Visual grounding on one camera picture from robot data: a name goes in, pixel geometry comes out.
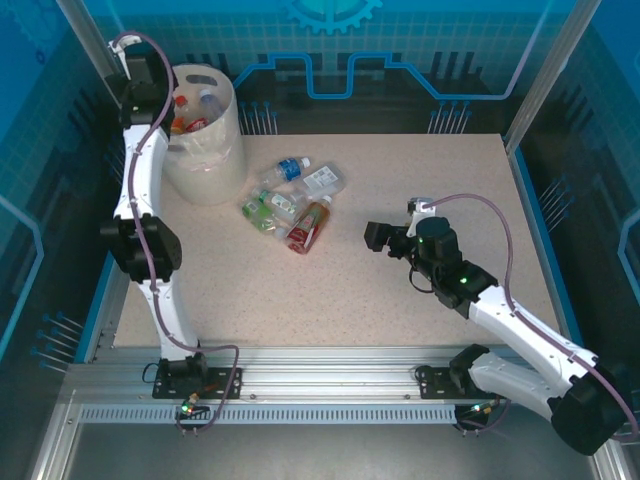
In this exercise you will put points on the clear bottle dark green label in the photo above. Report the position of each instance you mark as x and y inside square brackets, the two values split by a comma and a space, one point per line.
[282, 202]

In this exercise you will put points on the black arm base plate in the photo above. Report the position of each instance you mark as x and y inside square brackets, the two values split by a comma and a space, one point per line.
[432, 382]
[225, 382]

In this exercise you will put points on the clear bottle with white cap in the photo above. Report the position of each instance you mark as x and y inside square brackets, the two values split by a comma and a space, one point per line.
[212, 106]

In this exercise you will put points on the tea bottle with red label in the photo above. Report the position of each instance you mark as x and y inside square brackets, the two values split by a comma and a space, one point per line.
[307, 227]

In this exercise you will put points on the clear bottle light green label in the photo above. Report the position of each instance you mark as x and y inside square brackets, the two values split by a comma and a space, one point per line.
[257, 210]

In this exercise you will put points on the clear bottle with blue label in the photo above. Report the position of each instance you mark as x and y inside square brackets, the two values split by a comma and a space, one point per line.
[290, 169]

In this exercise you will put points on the square bottle with white label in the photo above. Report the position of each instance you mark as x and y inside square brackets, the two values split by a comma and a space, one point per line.
[322, 177]

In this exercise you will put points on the aluminium extrusion rail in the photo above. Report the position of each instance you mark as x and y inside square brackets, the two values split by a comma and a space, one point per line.
[325, 370]

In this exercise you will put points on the white round plastic bin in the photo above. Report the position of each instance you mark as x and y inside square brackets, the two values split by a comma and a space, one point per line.
[215, 170]

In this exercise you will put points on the bottle with orange cap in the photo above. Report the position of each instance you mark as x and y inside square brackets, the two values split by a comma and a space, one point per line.
[179, 120]

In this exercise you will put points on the aluminium frame post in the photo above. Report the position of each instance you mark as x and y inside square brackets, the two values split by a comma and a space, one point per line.
[550, 65]
[87, 35]

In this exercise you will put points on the aluminium side rail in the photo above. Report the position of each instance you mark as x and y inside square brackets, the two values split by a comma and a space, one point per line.
[102, 325]

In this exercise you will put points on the small bottle with red label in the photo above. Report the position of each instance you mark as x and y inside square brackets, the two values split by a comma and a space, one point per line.
[198, 123]

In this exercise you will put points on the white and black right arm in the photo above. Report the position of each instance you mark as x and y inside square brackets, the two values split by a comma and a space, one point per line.
[525, 325]

